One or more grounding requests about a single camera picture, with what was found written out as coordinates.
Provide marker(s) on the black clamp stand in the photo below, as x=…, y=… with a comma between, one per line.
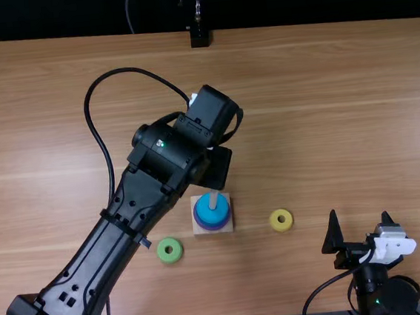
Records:
x=201, y=39

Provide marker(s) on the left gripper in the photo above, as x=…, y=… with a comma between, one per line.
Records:
x=214, y=110

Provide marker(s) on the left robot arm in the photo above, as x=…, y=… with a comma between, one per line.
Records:
x=103, y=249

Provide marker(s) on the wooden peg base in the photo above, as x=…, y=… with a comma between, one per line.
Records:
x=224, y=228

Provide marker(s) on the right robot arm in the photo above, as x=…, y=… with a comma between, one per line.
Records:
x=373, y=288

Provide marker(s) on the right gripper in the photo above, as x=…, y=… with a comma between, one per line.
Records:
x=353, y=253

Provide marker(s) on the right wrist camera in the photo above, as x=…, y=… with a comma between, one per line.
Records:
x=393, y=246

